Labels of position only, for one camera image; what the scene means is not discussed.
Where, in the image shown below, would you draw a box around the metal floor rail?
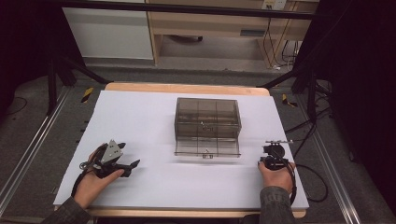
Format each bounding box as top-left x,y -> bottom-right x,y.
295,92 -> 364,224
0,87 -> 71,217

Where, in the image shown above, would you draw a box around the grey transparent drawer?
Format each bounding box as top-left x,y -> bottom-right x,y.
174,136 -> 242,160

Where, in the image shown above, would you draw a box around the light wooden desk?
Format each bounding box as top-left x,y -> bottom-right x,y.
145,0 -> 320,68

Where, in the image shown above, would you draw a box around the wooden table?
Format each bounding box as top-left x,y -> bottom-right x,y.
54,81 -> 307,218

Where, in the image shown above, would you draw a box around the black curtain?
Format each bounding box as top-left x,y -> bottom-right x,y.
0,0 -> 82,117
297,0 -> 396,217

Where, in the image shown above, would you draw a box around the right hand-held gripper cable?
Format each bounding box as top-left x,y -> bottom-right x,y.
283,161 -> 298,206

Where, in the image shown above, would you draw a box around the grey transparent drawer box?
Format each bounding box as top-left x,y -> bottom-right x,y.
174,97 -> 243,141

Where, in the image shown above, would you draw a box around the white cabinet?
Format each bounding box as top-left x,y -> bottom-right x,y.
62,7 -> 155,61

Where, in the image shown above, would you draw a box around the hanging desk cables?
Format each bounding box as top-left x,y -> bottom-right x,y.
262,17 -> 301,68

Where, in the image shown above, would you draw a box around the yellow black tape strip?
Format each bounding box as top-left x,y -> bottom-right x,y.
80,86 -> 94,104
281,93 -> 299,108

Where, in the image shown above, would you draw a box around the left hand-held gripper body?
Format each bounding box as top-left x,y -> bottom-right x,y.
78,139 -> 131,179

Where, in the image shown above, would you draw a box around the person's left hand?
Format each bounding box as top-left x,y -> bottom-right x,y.
73,146 -> 125,210

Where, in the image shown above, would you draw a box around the black metal stand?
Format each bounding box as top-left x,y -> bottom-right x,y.
46,55 -> 110,117
256,59 -> 322,124

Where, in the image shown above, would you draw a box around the white power strip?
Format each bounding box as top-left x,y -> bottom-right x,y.
262,0 -> 288,10

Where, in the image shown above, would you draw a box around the left hand-held gripper cable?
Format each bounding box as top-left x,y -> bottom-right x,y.
70,170 -> 88,199

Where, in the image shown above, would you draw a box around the white foam board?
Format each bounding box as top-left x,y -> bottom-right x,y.
53,90 -> 310,210

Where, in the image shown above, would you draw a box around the thin black floor cable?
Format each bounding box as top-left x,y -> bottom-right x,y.
6,96 -> 29,117

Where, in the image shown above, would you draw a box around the hand-held gripper cable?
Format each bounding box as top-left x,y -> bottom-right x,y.
283,161 -> 298,206
70,170 -> 88,199

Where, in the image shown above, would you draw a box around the person's right hand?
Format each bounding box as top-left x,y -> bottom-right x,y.
257,161 -> 296,196

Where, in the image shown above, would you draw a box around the black horizontal frame bar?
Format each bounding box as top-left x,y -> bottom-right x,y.
60,0 -> 316,21

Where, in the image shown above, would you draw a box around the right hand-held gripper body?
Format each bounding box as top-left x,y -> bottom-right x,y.
257,139 -> 294,172

